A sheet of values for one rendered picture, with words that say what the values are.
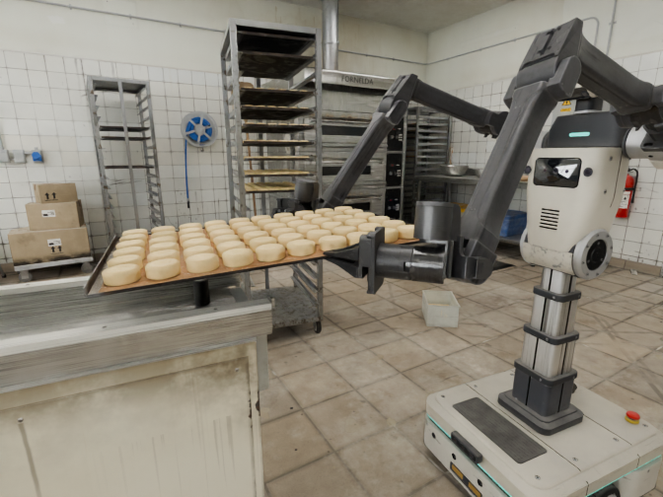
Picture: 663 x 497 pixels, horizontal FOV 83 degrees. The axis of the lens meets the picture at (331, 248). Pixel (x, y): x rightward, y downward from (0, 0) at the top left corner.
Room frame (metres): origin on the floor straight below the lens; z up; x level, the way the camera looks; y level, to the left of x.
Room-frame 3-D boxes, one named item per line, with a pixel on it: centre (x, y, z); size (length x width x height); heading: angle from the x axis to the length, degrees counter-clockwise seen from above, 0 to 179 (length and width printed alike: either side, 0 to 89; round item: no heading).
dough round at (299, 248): (0.65, 0.05, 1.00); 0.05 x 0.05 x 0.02
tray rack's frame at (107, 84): (3.83, 2.05, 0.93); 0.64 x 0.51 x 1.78; 33
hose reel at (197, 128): (4.53, 1.54, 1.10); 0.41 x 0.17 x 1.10; 120
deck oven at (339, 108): (4.86, -0.11, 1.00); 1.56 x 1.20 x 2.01; 120
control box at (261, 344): (0.76, 0.19, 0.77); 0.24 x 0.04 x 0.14; 25
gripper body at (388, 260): (0.59, -0.10, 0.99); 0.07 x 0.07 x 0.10; 69
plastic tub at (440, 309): (2.52, -0.78, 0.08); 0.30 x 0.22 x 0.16; 173
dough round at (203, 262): (0.58, 0.21, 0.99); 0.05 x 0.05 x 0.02
